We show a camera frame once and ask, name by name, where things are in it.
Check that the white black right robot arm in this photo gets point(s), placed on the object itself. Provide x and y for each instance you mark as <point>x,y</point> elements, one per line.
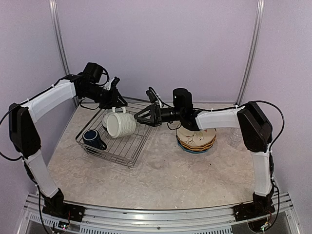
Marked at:
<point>256,132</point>

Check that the dark teal bowl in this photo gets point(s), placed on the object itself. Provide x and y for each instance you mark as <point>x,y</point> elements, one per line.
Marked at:
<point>104,121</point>

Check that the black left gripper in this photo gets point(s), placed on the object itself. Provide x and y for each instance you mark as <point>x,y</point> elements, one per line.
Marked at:
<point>110,103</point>

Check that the yellow polka dot plate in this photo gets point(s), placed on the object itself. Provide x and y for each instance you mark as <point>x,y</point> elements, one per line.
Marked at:
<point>208,146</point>

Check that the right aluminium corner post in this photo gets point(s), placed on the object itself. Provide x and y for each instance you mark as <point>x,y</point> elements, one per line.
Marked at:
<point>252,50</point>

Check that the aluminium corner post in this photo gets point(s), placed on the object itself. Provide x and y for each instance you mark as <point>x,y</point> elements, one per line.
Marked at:
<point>58,35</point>
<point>252,50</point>

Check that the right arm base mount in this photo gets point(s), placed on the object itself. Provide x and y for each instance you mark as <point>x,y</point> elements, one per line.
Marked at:
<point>251,210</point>

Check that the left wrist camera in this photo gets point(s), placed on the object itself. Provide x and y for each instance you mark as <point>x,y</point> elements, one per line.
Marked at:
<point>111,84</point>

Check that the dark blue mug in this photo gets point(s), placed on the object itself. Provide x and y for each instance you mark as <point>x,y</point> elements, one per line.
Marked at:
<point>92,138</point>

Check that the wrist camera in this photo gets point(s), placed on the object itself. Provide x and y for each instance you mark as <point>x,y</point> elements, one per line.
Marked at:
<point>154,98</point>
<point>111,84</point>

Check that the wire dish rack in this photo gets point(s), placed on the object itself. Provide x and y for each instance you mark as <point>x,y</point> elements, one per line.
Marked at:
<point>123,150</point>

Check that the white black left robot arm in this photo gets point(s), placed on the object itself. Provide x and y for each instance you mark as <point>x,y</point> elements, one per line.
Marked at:
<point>23,117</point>

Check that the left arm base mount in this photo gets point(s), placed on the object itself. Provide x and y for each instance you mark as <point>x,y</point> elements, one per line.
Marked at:
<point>67,211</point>

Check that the left aluminium corner post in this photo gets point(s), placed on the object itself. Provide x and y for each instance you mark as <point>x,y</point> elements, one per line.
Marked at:
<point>58,35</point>

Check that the cream ribbed mug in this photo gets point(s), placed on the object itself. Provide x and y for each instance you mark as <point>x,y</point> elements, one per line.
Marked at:
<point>120,123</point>

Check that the cream plate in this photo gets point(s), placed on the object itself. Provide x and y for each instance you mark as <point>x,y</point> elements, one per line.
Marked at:
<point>196,137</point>

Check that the clear glass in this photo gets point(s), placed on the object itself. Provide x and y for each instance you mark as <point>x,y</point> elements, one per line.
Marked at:
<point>234,142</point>
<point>236,133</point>

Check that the aluminium front rail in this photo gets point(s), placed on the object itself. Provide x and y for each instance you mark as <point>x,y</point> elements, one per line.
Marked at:
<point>109,220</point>

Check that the blue polka dot plate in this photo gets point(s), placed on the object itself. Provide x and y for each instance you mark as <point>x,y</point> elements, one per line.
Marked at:
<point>190,151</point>

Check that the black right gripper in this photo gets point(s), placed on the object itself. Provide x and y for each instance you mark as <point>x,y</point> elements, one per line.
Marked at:
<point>156,109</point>

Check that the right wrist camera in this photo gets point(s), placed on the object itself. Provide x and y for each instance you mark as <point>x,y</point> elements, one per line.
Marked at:
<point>154,98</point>

